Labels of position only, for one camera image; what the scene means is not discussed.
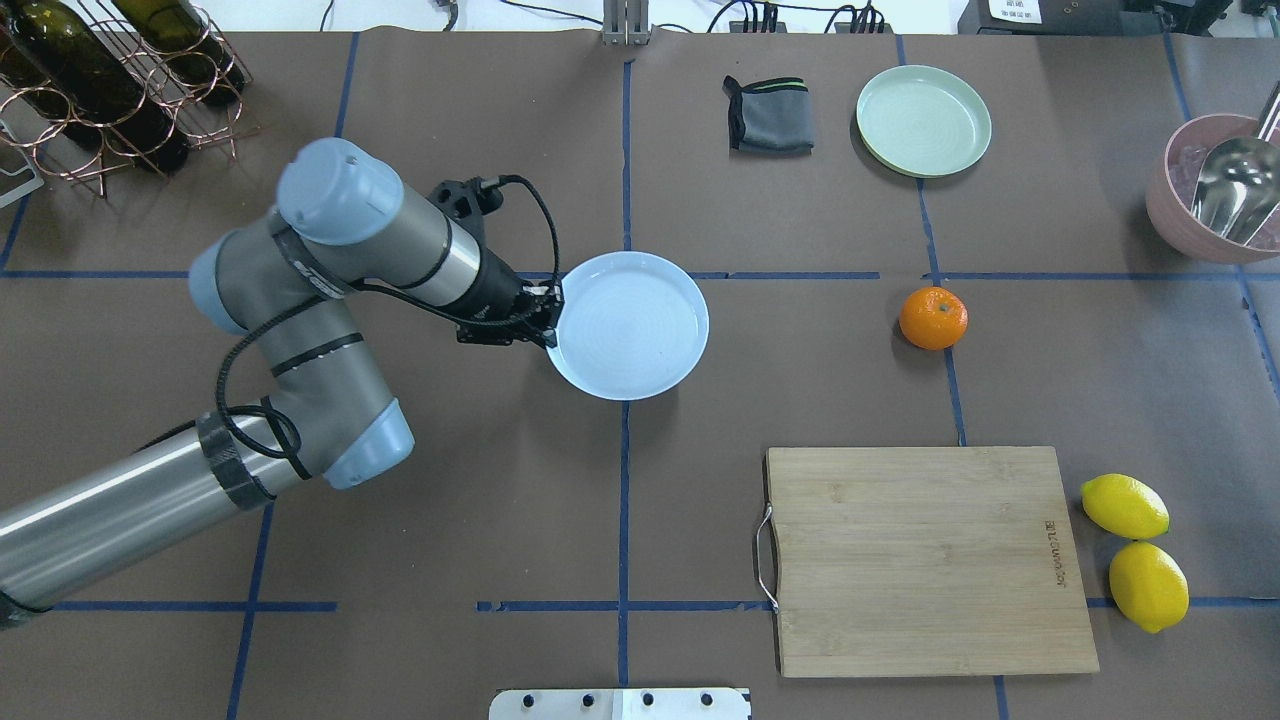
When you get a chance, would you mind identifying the right yellow lemon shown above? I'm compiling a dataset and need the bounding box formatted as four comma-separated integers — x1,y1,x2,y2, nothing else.
1107,541,1190,634

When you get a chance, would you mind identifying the metal scoop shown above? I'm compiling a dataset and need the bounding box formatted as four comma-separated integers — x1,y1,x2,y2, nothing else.
1190,85,1279,246

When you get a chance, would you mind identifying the green wine bottle back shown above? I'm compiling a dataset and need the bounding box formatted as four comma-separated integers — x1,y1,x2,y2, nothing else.
1,36,74,123

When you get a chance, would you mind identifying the light blue plate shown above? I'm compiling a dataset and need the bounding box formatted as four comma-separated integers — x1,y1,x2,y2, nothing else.
547,251,710,401

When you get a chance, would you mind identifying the green wine bottle front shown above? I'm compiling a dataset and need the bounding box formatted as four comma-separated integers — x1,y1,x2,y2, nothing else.
3,1,189,176

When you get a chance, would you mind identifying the green wine bottle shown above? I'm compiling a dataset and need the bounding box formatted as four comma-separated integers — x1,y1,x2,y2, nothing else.
1,36,74,123
3,1,189,176
113,1,246,108

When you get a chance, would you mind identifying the grey folded cloth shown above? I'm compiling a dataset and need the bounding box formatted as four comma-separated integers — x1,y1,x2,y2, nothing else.
722,76,815,156

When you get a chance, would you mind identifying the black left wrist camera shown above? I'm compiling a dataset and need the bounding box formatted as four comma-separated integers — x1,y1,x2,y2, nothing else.
426,177,504,224

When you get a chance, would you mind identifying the pink bowl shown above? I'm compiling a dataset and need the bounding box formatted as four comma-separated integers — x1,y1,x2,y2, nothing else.
1146,113,1280,265

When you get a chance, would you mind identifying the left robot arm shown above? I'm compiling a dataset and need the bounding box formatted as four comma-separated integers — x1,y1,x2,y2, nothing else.
3,137,564,629

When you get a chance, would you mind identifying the green wine bottle middle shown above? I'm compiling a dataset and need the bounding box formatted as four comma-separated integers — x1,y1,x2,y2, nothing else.
113,1,246,108

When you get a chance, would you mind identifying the left yellow lemon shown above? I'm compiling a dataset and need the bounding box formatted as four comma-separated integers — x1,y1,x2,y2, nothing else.
1080,473,1171,541

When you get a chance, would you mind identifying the yellow lemon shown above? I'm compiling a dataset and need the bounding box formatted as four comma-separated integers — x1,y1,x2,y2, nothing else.
1080,473,1171,541
1107,541,1190,634

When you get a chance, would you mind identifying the copper wire bottle rack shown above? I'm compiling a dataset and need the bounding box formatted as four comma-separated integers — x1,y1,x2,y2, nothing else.
3,1,261,196

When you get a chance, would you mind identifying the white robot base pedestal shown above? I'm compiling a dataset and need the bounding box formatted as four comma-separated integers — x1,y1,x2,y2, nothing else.
488,687,753,719

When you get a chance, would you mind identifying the bamboo cutting board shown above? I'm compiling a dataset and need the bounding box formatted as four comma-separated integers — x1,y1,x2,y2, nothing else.
764,446,1100,679

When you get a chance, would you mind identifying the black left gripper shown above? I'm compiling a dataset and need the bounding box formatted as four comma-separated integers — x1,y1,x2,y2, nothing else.
454,263,563,350

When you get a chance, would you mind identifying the green plate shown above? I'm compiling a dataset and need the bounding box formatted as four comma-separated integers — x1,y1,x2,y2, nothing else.
854,64,995,179

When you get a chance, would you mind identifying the aluminium frame post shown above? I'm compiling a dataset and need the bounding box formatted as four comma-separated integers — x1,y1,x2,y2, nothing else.
602,0,653,46

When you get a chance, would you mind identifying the orange fruit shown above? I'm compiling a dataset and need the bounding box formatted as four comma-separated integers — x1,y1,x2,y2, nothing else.
899,286,970,351

